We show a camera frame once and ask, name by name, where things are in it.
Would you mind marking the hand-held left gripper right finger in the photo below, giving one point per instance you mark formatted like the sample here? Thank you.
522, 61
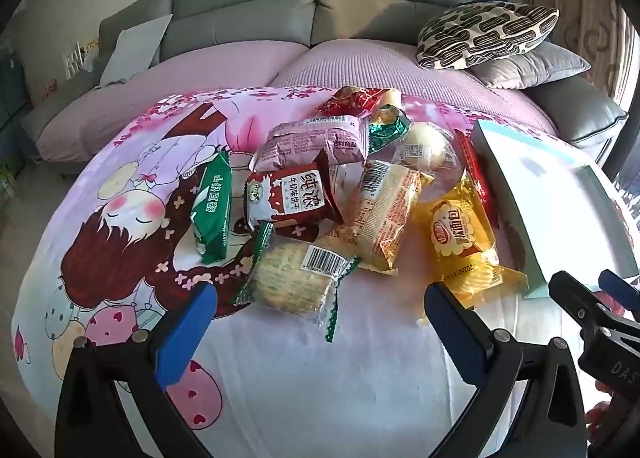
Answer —
455, 333

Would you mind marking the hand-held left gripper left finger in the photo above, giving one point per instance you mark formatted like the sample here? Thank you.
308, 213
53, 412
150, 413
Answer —
185, 333

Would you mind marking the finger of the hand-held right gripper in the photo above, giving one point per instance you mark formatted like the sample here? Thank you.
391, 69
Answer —
570, 293
617, 288

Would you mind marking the yellow bread packet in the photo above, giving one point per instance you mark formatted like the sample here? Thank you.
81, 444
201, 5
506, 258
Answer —
457, 238

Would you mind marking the teal box tray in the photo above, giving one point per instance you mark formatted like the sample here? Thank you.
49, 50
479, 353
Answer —
545, 178

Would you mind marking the round crackers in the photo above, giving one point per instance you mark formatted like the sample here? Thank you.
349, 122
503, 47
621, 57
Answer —
290, 278

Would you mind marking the green biscuit packet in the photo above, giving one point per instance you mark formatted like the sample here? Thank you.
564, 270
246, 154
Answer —
215, 208

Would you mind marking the yellow striped snack packet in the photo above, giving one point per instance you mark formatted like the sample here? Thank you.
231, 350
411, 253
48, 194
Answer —
385, 213

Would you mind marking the long red snack packet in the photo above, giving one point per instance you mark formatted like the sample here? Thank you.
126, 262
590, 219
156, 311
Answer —
475, 178

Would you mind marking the dark red biscuit packet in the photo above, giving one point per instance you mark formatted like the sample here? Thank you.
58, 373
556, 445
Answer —
295, 188

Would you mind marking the bun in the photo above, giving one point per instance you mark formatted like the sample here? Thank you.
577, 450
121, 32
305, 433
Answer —
427, 148

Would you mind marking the white and green walnut packet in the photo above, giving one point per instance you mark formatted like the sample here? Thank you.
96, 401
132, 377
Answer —
387, 131

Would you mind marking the pink snack packet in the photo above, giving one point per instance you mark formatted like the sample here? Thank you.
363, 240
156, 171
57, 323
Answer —
310, 141

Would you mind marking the yellow jelly cup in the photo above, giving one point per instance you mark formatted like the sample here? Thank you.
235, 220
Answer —
392, 98

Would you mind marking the person's right hand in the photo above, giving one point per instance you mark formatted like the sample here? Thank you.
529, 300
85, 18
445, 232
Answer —
600, 420

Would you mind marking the pink printed blanket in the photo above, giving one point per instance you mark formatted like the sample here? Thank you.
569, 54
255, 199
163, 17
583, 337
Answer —
300, 388

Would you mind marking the black and cream patterned pillow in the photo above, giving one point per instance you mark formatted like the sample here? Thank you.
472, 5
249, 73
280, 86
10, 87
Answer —
480, 33

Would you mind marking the light grey pillow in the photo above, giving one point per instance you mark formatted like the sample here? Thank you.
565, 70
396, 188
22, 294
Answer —
135, 48

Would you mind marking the pink quilted sofa cover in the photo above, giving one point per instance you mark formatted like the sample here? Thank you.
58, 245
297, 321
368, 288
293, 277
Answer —
350, 63

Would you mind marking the white rack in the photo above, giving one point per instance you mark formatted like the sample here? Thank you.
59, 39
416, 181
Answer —
75, 61

